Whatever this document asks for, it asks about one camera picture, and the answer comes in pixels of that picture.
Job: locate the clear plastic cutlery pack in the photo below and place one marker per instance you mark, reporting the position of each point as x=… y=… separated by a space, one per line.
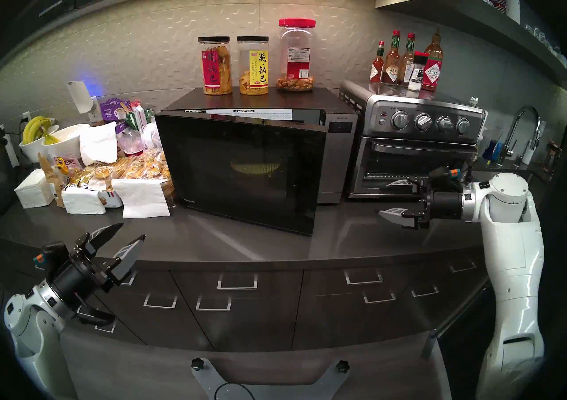
x=151 y=135

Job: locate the pink snack packet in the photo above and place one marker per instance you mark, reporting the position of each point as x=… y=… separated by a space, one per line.
x=71 y=163

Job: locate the brown kraft paper bag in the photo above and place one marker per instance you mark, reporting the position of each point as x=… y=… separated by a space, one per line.
x=52 y=177

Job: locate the dark lower drawer cabinets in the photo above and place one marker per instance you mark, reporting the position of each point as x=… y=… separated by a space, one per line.
x=252 y=315

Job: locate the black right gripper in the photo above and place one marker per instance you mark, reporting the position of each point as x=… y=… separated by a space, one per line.
x=443 y=205

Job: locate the snack jar red label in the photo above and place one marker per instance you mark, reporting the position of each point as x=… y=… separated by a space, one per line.
x=215 y=71

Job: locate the white wall outlet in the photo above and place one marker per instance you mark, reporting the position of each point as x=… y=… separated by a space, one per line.
x=95 y=114

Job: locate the snack jar yellow label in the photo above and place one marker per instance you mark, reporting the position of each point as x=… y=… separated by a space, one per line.
x=253 y=71

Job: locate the chrome kitchen faucet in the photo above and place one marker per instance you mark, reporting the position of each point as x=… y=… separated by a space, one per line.
x=518 y=122

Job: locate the dark wall shelf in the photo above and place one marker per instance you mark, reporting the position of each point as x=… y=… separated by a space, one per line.
x=465 y=14

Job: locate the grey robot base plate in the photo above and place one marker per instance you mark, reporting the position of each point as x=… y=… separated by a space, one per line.
x=274 y=390

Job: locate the small white bowl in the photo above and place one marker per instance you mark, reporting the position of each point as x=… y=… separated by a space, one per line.
x=31 y=151

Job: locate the large white bowl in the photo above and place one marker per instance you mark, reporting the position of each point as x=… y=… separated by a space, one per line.
x=71 y=142

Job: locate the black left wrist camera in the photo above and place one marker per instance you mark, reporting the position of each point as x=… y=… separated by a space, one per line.
x=53 y=255

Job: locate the white cup stack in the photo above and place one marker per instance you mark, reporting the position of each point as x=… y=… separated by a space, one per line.
x=514 y=5

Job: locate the black star knob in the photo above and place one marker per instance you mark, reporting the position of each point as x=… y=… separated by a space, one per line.
x=197 y=363
x=342 y=367

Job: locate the white plug-in device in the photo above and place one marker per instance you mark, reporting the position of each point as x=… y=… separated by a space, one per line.
x=79 y=96

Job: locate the stainless steel toaster oven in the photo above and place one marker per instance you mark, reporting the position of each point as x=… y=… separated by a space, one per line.
x=425 y=124

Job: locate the white paper bag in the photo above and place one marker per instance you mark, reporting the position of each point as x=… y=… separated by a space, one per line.
x=99 y=144

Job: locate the yellow plate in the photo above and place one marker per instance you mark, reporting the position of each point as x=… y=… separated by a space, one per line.
x=256 y=167

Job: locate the pale brown hot sauce bottle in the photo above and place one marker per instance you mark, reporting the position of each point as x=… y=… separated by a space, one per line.
x=406 y=65

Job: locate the black cap spice shaker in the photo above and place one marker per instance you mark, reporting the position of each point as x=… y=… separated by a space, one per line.
x=417 y=73

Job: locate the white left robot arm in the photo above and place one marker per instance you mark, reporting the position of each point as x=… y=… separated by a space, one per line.
x=26 y=324

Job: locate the black steel Panasonic microwave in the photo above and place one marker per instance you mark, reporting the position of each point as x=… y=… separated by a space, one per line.
x=341 y=160

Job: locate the black countertop appliance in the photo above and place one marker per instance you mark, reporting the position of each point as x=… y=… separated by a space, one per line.
x=5 y=173

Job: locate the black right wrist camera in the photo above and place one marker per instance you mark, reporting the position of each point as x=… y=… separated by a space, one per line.
x=443 y=175

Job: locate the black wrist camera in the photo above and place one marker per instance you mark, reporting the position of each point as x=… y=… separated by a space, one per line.
x=53 y=255
x=443 y=175

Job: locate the small red Tabasco bottle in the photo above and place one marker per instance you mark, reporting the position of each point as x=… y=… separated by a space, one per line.
x=377 y=71

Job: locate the large clear jar red lid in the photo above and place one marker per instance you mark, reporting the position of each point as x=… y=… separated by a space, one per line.
x=296 y=62

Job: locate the brown glass bottle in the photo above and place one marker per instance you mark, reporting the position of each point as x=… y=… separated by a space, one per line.
x=551 y=158

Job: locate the white cardboard snack box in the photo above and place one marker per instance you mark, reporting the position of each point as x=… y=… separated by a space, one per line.
x=141 y=197

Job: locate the large red Tabasco bottle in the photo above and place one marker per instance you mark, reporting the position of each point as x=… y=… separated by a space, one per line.
x=433 y=73

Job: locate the green white sachet box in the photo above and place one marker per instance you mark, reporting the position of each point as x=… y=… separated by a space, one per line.
x=141 y=118

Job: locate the white napkin stack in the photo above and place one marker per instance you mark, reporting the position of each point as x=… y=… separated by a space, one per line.
x=33 y=191

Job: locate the orange-brown hot sauce bottle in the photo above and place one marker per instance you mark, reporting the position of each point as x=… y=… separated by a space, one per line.
x=392 y=69

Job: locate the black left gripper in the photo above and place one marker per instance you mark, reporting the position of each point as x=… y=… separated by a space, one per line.
x=75 y=282

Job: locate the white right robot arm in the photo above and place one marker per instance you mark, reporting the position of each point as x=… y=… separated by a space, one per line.
x=509 y=248

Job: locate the yellow banana bunch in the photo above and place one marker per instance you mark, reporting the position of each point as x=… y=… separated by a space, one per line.
x=34 y=128

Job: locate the white packet tricolour flag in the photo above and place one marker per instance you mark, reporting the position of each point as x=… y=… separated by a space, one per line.
x=110 y=199

